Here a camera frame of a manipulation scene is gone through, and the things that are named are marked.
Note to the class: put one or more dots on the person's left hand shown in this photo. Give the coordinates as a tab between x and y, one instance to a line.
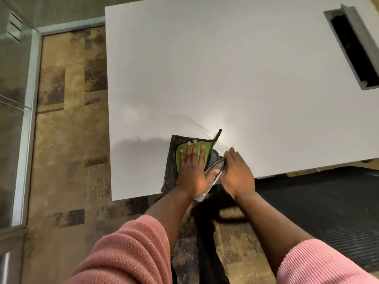
191	174

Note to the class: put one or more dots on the person's right hand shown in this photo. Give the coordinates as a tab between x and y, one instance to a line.
238	177

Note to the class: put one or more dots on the person's left thumb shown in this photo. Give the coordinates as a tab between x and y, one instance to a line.
213	175

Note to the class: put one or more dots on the person's left middle finger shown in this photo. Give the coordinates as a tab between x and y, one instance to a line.
195	152

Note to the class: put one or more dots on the person's left little finger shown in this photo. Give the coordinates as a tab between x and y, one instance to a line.
181	159

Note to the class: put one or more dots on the person's right thumb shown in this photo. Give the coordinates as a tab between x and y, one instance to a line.
226	162

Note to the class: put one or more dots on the grey green cleaning cloth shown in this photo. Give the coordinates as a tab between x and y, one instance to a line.
170	162

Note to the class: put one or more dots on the person's left forearm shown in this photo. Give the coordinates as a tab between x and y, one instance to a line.
168	209

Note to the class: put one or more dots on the person's right forearm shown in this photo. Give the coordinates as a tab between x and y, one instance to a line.
266	224

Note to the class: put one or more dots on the dark trousers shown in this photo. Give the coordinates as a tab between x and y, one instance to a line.
211	263

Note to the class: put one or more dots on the pink knit sweater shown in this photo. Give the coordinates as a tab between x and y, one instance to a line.
127	251

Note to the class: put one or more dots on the black ribbed floor mat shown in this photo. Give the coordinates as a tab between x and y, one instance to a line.
325	209

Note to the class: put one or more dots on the glass partition with metal frame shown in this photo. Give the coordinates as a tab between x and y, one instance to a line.
17	115

